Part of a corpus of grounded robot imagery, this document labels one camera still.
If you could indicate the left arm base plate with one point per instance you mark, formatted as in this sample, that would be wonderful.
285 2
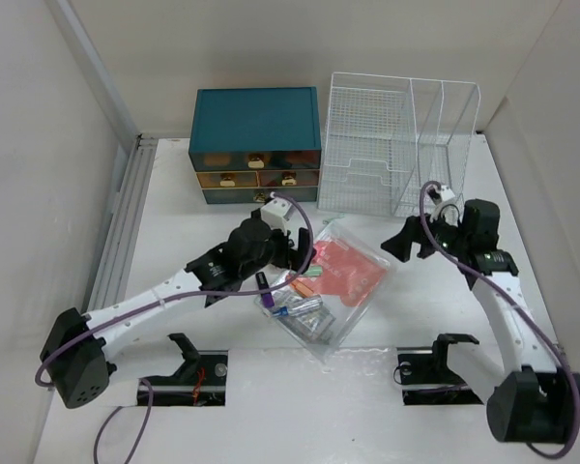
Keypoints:
201 386

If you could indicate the clear blue glue pen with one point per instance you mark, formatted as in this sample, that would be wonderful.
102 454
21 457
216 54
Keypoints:
298 308

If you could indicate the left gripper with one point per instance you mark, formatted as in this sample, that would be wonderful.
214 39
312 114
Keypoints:
289 258

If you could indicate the aluminium rail frame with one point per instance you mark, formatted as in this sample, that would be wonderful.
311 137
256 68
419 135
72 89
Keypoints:
108 279

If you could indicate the clear mesh zip pouch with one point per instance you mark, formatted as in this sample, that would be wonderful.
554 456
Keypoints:
354 272

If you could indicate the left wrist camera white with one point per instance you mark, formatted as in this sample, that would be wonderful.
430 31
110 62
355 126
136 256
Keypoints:
276 213

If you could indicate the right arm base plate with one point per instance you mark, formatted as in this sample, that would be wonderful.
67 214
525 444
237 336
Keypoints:
423 382

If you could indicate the teal drawer organizer box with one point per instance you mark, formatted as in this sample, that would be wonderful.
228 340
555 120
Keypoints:
248 142

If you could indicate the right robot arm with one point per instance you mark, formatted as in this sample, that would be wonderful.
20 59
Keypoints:
530 397

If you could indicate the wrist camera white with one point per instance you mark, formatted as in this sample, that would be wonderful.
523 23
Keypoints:
442 197
276 213

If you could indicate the pastel green highlighter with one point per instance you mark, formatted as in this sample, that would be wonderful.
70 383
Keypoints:
313 271

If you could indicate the pastel orange highlighter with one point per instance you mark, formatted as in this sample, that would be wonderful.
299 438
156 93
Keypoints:
303 291

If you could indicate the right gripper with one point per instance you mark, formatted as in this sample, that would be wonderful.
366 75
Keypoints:
399 245

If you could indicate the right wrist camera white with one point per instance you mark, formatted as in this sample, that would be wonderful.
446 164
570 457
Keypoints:
442 197

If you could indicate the white wire desk organizer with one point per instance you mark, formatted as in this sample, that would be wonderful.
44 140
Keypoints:
386 136

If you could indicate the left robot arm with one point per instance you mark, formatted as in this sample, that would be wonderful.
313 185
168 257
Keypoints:
85 353

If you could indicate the purple black highlighter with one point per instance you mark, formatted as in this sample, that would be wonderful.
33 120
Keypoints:
266 296

